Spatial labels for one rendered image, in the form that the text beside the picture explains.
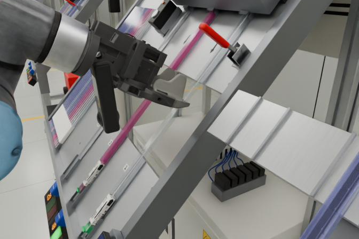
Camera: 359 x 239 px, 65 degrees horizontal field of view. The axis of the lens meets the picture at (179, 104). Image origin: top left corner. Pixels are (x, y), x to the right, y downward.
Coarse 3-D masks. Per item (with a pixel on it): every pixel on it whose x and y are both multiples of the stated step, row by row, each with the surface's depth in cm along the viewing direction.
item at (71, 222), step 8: (48, 128) 93; (48, 136) 88; (56, 152) 80; (56, 160) 76; (56, 168) 72; (56, 176) 70; (64, 176) 70; (64, 184) 67; (64, 192) 64; (64, 200) 61; (64, 208) 59; (72, 208) 60; (64, 216) 58; (72, 216) 58; (72, 224) 55; (72, 232) 53; (80, 232) 55
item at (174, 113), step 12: (240, 24) 52; (228, 36) 53; (216, 60) 53; (204, 72) 52; (192, 84) 53; (180, 108) 52; (168, 120) 52; (156, 132) 53; (156, 144) 52; (144, 156) 52; (132, 168) 52; (120, 180) 52; (120, 192) 52
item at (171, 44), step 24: (144, 0) 99; (288, 0) 49; (192, 24) 67; (216, 24) 60; (264, 24) 50; (168, 48) 69; (192, 48) 61; (216, 48) 56; (192, 72) 57; (216, 72) 52
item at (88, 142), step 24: (96, 120) 76; (72, 144) 78; (96, 144) 69; (120, 144) 61; (72, 168) 69; (120, 168) 57; (144, 168) 52; (72, 192) 65; (96, 192) 58; (144, 192) 48; (120, 216) 49
